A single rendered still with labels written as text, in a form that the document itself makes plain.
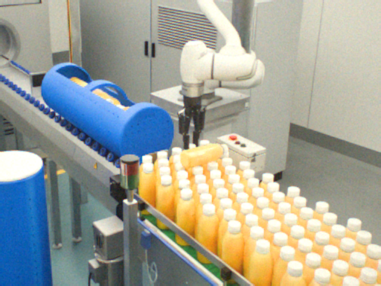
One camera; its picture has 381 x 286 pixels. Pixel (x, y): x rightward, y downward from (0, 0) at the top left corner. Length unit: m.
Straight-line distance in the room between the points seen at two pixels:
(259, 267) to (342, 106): 3.44
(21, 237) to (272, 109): 2.39
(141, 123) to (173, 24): 2.08
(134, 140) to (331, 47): 2.93
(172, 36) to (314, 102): 1.54
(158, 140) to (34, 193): 0.58
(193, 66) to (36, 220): 0.90
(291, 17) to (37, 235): 2.49
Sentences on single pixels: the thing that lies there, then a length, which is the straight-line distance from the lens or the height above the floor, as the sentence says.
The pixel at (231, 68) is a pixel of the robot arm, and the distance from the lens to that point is 2.08.
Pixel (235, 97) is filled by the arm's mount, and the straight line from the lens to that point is 2.96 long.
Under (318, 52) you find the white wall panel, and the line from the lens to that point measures 5.02.
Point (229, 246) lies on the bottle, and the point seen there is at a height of 1.04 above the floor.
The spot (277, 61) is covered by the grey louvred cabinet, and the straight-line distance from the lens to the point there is 4.03.
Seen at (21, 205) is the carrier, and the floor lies 0.91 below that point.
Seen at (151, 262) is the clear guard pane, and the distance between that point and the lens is 2.03.
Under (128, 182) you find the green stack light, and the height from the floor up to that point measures 1.18.
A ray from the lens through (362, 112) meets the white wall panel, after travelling 4.90.
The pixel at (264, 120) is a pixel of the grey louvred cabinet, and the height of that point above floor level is 0.58.
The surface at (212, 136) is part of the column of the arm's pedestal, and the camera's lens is 2.85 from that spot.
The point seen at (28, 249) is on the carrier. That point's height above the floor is 0.70.
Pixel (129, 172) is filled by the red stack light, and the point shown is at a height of 1.22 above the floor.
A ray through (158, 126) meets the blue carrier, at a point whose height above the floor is 1.13.
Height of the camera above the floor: 2.00
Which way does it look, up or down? 22 degrees down
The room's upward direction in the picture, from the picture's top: straight up
